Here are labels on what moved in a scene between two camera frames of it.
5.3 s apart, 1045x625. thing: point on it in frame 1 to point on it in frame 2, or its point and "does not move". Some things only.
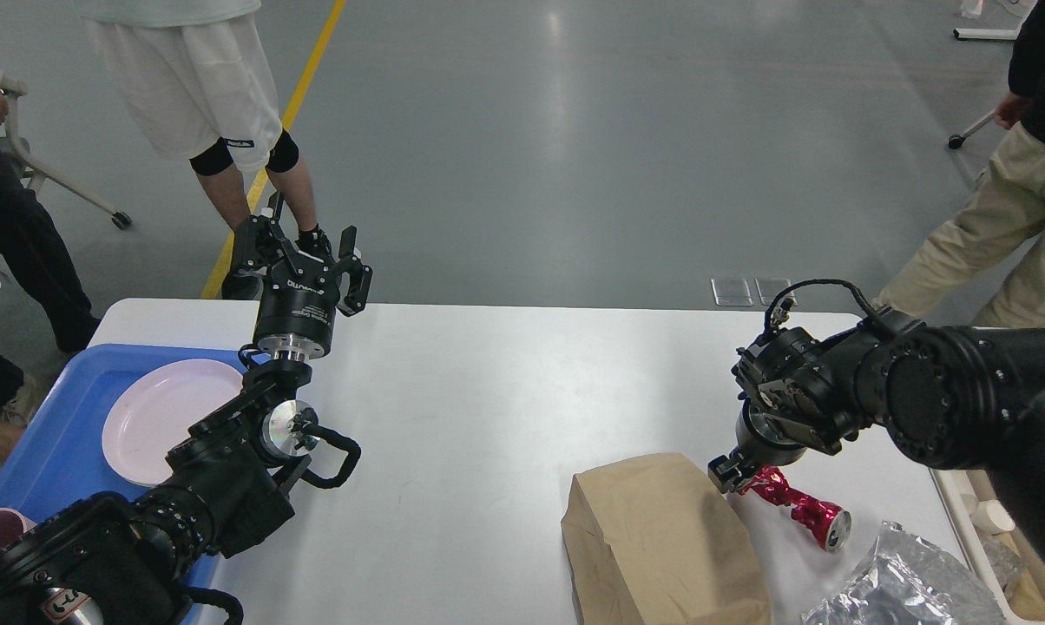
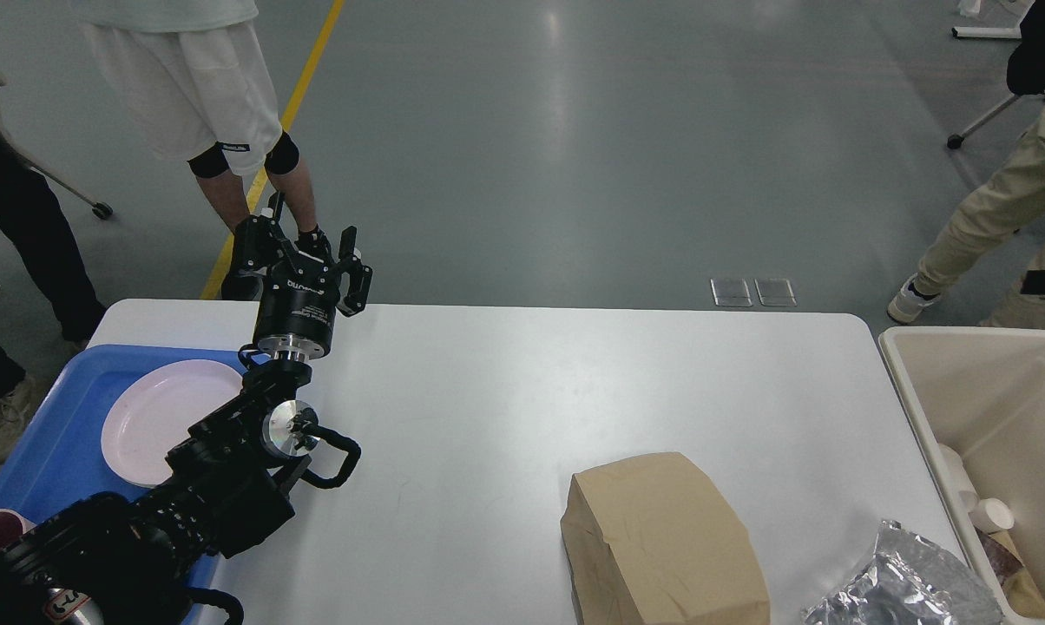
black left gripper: x=300 y=299 does not move
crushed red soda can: x=829 y=524 to x=1003 y=562
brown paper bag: x=647 y=542 does not move
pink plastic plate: x=153 y=410 does not move
